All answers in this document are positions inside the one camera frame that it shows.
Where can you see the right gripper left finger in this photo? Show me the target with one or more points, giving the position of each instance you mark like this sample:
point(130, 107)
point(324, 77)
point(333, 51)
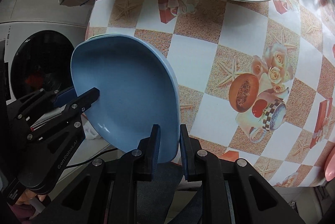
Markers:
point(149, 147)

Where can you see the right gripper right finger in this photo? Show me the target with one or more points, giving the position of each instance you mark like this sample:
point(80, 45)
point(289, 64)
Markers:
point(193, 164)

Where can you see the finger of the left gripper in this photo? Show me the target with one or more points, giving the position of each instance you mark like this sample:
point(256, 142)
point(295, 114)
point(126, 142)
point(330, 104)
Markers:
point(74, 109)
point(64, 97)

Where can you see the blue plate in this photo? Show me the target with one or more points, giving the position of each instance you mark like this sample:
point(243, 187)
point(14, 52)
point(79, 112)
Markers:
point(138, 88)

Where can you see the blue jeans leg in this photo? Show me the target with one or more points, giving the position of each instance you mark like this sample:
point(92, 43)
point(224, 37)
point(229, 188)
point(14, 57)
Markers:
point(153, 187)

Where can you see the white washing machine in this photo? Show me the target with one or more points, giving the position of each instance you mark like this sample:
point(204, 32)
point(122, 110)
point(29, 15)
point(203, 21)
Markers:
point(42, 62)

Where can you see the patterned checkered tablecloth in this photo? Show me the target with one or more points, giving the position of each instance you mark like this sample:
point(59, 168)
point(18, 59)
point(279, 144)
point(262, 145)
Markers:
point(256, 80)

